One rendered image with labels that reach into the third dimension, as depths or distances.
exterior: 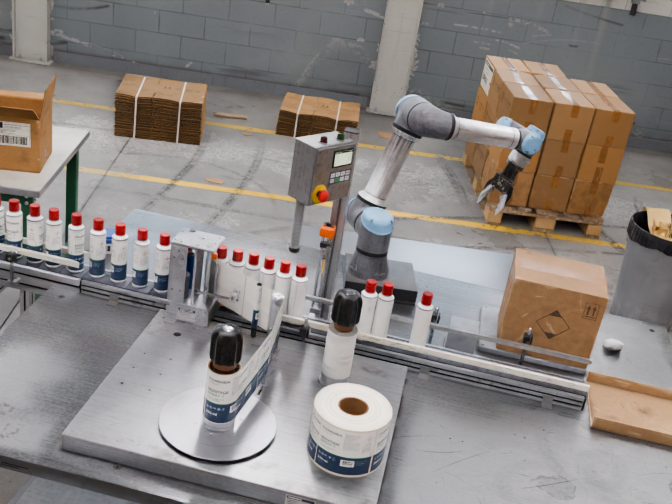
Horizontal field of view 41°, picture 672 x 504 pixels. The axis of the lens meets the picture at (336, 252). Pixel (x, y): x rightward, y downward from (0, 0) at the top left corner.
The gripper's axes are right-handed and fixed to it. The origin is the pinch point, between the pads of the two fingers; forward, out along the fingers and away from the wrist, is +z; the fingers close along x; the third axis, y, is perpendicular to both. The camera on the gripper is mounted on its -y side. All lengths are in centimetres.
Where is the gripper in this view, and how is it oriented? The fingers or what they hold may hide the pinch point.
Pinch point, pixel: (487, 206)
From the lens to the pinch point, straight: 351.2
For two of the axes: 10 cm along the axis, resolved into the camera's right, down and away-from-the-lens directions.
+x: 7.9, 5.7, -2.2
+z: -5.1, 8.2, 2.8
